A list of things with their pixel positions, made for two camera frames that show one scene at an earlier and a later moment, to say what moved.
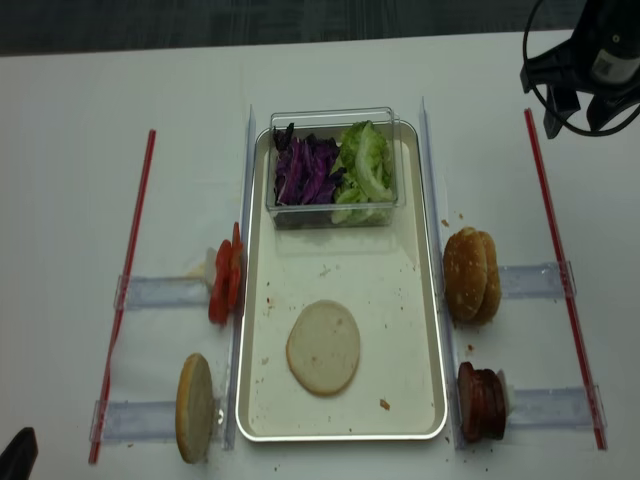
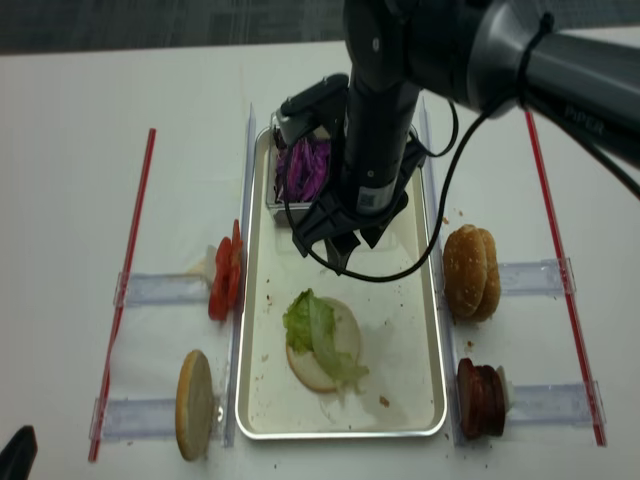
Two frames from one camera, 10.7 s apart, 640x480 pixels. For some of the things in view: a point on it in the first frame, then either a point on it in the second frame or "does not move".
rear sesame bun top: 493,290 does not move
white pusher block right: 510,393 does not move
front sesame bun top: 465,268 does not move
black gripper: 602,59 to 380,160
